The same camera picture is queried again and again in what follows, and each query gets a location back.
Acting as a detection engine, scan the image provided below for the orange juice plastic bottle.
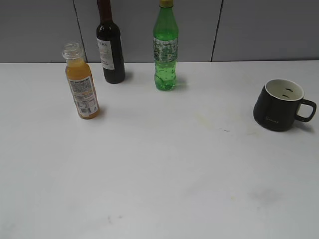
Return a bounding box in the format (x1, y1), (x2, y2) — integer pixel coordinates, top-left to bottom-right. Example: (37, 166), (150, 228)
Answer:
(62, 43), (100, 120)

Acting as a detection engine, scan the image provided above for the black mug white interior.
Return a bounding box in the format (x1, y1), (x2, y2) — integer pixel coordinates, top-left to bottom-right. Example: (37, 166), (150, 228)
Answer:
(253, 79), (317, 131)

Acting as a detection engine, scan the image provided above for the green plastic soda bottle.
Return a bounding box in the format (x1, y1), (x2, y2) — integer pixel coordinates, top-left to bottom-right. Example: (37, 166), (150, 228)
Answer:
(153, 0), (179, 91)

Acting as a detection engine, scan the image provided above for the dark red wine bottle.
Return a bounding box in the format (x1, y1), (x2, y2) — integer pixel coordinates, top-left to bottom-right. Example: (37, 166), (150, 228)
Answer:
(96, 0), (125, 84)

